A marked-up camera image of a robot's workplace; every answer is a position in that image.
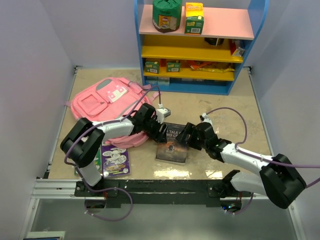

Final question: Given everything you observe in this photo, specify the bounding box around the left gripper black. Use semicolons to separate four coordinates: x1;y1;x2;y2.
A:
142;115;168;143

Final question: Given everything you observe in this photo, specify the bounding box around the Tale of Two Cities book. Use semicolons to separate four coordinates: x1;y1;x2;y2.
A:
155;122;187;164

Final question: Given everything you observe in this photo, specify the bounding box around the purple coin book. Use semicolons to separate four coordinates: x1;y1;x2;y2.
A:
100;144;131;179

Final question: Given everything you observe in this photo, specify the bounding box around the pink student backpack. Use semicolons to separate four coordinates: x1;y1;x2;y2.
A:
69;77;153;149

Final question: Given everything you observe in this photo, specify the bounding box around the green coin book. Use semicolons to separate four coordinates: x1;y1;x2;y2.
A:
74;147;103;176

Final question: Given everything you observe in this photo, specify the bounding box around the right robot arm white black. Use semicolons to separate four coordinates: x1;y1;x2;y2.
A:
176;122;307;209

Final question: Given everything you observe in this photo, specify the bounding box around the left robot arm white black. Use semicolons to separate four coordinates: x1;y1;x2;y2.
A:
60;103;171;196

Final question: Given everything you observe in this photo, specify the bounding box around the teal tissue pack stack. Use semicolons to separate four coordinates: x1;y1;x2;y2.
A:
145;76;170;86

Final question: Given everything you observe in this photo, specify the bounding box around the green box left lower shelf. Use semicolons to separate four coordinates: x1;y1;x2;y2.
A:
144;60;160;74

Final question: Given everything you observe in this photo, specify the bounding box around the green box right lower shelf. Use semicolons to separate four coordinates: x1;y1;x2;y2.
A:
166;59;181;73

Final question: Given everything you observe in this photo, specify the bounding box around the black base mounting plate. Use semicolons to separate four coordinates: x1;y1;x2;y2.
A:
74;179;251;208

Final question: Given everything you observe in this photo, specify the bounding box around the orange snack packet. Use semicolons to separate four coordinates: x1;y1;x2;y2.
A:
186;60;212;71

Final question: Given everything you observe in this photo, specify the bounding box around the yellow snack packet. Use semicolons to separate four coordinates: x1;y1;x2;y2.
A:
197;65;235;74

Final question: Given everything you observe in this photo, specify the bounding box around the blue kids shelf unit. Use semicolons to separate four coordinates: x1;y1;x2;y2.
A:
134;0;269;95

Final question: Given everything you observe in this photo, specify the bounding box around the red white box on shelf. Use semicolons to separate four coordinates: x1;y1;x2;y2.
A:
228;39;245;57

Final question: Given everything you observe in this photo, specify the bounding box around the black object middle shelf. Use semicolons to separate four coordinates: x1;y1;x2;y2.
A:
204;37;225;47

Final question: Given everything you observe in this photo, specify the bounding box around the yellow green box top shelf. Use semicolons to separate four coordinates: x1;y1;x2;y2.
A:
184;2;205;35

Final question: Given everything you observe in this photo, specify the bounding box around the green cylindrical package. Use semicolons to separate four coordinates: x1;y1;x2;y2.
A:
152;0;182;33

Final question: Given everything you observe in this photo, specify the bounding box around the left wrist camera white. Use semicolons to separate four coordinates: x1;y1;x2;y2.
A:
156;103;171;124

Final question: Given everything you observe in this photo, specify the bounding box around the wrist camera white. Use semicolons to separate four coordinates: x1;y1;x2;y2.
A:
199;112;213;125
156;103;171;124

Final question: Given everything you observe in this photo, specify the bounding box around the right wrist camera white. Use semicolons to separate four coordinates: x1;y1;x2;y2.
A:
199;112;213;125

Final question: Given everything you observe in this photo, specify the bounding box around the aluminium frame rail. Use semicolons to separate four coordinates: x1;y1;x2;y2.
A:
31;179;268;200

